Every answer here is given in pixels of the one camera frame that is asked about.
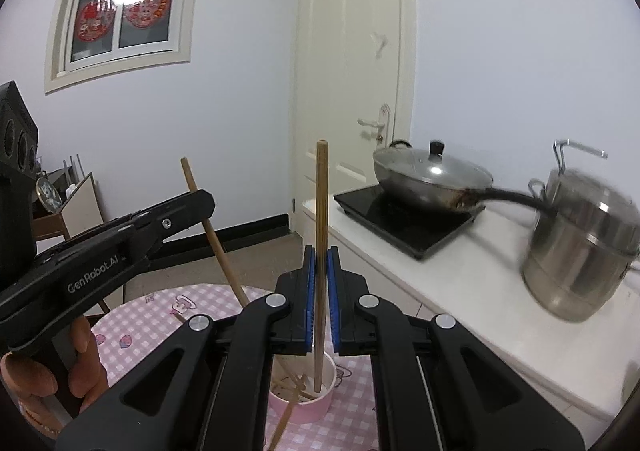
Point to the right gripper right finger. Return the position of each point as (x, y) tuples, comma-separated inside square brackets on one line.
[(437, 386)]

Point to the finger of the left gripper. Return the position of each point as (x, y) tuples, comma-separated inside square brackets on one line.
[(124, 241)]

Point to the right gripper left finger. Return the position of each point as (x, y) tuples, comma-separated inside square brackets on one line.
[(206, 386)]

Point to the wooden chopstick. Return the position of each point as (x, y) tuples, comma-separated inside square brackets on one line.
[(221, 256), (287, 413), (298, 382), (321, 246)]

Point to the white kitchen counter cabinet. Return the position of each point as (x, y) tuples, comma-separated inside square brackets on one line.
[(586, 370)]

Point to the person's left hand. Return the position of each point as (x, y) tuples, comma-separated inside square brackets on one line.
[(30, 381)]

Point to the pink cylindrical utensil holder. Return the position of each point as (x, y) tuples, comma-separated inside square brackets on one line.
[(306, 411)]

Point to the black induction cooktop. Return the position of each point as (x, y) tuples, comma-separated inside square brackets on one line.
[(416, 230)]

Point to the stainless steel steamer pot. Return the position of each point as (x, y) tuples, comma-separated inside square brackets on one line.
[(578, 256)]

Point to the steel wok with lid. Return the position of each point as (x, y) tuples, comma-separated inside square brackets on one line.
[(433, 178)]

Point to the window with red decorations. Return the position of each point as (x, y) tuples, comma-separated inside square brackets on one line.
[(90, 39)]

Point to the cream panel door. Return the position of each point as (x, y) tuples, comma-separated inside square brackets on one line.
[(351, 56)]

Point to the white board with wood frame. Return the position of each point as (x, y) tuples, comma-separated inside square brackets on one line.
[(81, 211)]

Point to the silver door handle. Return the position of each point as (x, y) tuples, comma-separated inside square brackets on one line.
[(380, 125)]

